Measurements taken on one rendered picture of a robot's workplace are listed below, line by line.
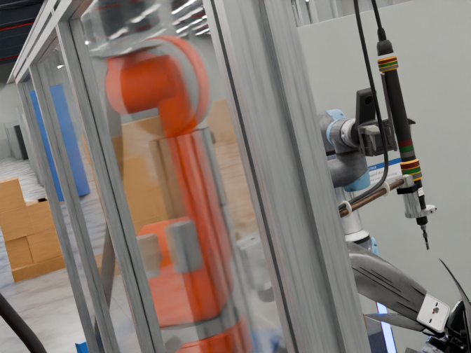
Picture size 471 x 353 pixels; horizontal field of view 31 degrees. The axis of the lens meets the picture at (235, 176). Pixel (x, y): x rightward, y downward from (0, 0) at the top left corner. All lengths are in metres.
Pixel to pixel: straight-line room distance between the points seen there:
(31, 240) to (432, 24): 7.76
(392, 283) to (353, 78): 2.04
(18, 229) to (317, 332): 10.54
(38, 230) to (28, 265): 0.46
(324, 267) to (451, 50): 3.64
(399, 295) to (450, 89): 2.27
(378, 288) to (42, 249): 9.30
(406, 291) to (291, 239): 1.48
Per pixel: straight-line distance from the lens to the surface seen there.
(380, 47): 1.96
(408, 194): 1.97
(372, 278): 1.95
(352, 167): 2.28
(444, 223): 4.13
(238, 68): 0.49
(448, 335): 1.99
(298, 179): 0.51
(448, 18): 4.14
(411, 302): 1.96
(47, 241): 11.07
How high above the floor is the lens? 1.88
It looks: 7 degrees down
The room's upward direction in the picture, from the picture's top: 14 degrees counter-clockwise
